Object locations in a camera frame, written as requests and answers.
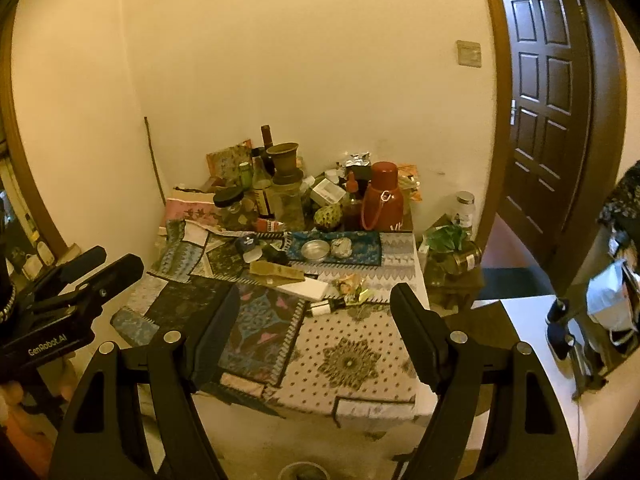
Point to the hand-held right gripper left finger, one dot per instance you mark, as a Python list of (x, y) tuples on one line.
[(220, 335)]

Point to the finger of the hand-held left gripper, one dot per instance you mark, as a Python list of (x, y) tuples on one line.
[(80, 262), (110, 275)]

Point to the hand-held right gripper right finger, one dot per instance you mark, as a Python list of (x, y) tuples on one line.
[(411, 327)]

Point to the colourful wrappers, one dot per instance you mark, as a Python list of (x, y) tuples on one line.
[(350, 287)]

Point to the olive green rectangular bar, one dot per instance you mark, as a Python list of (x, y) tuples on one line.
[(275, 271)]

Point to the small glass bottle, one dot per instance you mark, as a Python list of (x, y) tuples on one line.
[(325, 307)]

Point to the dark wrapper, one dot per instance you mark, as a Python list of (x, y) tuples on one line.
[(275, 255)]

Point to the round trash bin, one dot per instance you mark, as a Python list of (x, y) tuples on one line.
[(302, 471)]

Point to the small wooden side table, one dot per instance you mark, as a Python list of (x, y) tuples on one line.
[(455, 290)]

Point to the patchwork patterned tablecloth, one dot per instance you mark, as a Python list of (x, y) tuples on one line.
[(350, 355)]

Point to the glass jar with gold lid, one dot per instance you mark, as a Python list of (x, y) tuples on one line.
[(465, 260)]

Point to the colourful plastic bag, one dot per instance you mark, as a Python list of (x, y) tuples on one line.
[(20, 430)]

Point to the long white box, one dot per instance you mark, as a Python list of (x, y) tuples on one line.
[(305, 290)]

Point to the green leafy plant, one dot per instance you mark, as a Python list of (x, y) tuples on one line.
[(445, 237)]

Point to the pink patterned box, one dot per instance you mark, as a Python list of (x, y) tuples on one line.
[(190, 207)]

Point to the white side table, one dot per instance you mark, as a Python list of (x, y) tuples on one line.
[(525, 320)]

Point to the small red box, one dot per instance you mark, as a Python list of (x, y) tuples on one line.
[(267, 225)]

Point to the thin wooden stick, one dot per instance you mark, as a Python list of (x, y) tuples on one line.
[(154, 160)]

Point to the red thermos flask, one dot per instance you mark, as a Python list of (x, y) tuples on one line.
[(382, 200)]

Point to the red sauce bottle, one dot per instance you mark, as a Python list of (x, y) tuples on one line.
[(352, 210)]

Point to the black stool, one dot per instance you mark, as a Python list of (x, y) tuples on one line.
[(402, 460)]

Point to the green custard apple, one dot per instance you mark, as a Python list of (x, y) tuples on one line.
[(329, 217)]

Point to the glass jar with black lid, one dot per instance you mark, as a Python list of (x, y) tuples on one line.
[(230, 196)]

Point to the large clear glass jar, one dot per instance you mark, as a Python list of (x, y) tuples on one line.
[(290, 207)]

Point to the dark blue object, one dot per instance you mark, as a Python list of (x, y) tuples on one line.
[(557, 330)]

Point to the orange snack packet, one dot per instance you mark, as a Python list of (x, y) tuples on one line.
[(410, 177)]

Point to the clear glass liquor bottle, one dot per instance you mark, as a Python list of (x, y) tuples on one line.
[(261, 190)]

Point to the small white labelled box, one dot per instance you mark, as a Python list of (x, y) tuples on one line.
[(327, 191)]

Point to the small green-lidded jar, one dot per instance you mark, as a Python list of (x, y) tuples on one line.
[(244, 175)]

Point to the orange floral printed packet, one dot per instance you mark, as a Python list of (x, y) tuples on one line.
[(225, 160)]

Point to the crumpled silver foil bag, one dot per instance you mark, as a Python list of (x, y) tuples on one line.
[(355, 160)]

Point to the brown clay vase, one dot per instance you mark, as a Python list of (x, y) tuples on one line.
[(285, 165)]

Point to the white plastic bag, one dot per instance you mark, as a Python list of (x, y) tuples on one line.
[(607, 295)]

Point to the dark wine bottle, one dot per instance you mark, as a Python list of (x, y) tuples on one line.
[(266, 137)]

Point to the dark patterned cloth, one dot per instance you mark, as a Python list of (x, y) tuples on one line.
[(622, 195)]

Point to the dark brown panelled door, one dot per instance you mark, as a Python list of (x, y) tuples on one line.
[(545, 110)]

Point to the brown wooden door frame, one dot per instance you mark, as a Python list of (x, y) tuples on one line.
[(492, 110)]

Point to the wall light switch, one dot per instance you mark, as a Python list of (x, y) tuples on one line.
[(468, 53)]

